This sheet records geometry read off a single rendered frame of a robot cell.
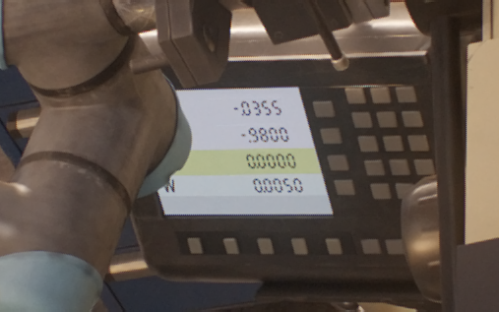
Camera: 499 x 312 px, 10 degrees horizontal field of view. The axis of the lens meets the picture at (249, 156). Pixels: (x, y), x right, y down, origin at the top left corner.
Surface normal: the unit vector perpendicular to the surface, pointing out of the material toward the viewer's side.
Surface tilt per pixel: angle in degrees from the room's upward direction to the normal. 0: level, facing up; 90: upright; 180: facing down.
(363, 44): 15
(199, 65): 90
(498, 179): 0
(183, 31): 22
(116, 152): 64
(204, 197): 71
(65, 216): 41
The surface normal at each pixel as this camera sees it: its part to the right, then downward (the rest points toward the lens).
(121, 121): 0.48, -0.41
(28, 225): 0.03, -0.55
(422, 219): -0.36, -0.33
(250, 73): -0.40, 0.50
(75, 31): -0.02, 0.79
